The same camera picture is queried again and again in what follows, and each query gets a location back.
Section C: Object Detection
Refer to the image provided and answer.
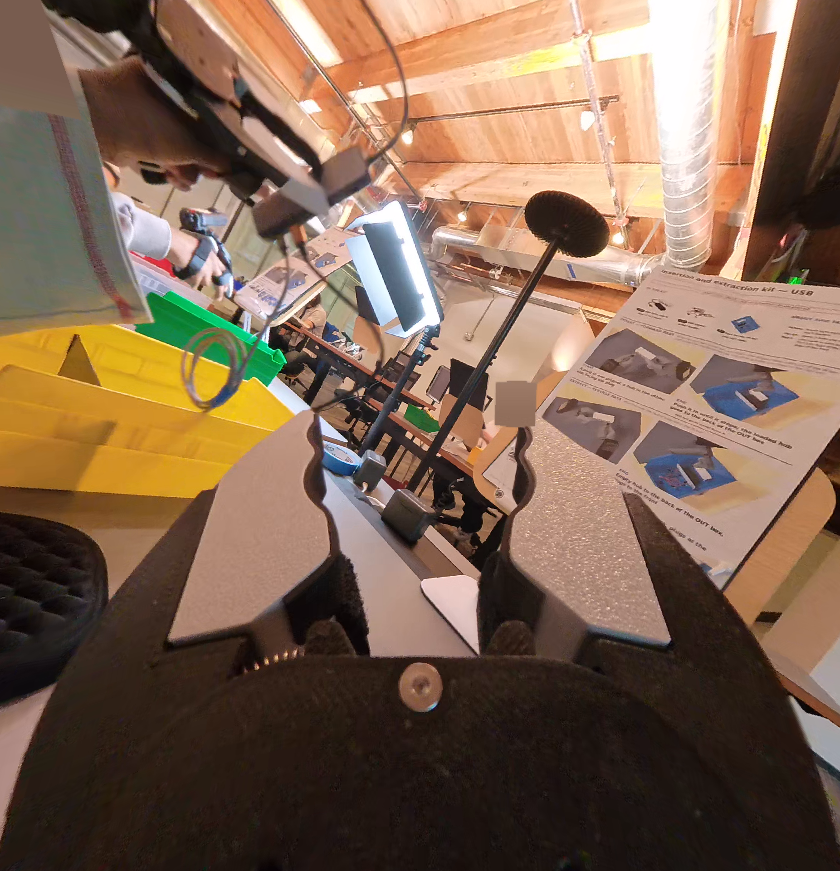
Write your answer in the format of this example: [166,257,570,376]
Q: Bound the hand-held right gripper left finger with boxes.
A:
[166,410,372,656]

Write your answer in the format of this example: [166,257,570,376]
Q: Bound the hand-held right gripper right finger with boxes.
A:
[476,426,673,662]

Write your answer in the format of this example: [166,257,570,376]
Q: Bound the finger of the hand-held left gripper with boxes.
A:
[273,178,331,217]
[239,116,322,171]

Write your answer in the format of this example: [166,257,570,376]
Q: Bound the grey cable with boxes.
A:
[181,228,387,416]

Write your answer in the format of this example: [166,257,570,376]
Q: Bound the silver grey USB hub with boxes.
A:
[252,146,373,240]

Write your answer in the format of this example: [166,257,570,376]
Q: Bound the yellow plastic bin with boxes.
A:
[0,325,295,501]

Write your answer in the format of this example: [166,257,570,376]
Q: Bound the person's left forearm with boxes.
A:
[0,102,154,338]

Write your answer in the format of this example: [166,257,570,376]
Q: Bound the person's left hand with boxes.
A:
[78,58,230,193]

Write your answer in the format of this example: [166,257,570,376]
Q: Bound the printed instruction sheet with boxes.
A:
[235,228,358,321]
[488,267,840,589]

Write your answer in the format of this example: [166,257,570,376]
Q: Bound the LED light panel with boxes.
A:
[344,199,444,339]

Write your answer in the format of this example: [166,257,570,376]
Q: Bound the grey power box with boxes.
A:
[352,449,388,492]
[381,490,436,544]

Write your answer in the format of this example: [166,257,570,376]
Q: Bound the white metal stand base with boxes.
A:
[420,575,482,656]

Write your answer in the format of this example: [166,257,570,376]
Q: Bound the large green plastic bin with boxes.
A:
[136,291,287,390]

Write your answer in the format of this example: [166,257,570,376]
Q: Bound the wooden document stand board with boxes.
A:
[473,309,837,630]

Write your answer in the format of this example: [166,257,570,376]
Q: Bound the black light stand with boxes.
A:
[355,325,441,464]

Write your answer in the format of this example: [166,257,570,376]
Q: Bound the black foam pad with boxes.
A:
[0,510,109,709]

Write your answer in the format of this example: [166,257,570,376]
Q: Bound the black round disc on pole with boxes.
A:
[406,191,611,494]

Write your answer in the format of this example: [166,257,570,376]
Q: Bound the thin black cable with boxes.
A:
[355,0,410,167]

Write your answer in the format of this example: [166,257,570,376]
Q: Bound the silver horizontal duct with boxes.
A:
[430,221,666,290]

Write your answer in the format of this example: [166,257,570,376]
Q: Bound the silver spiral duct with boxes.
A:
[648,0,723,273]

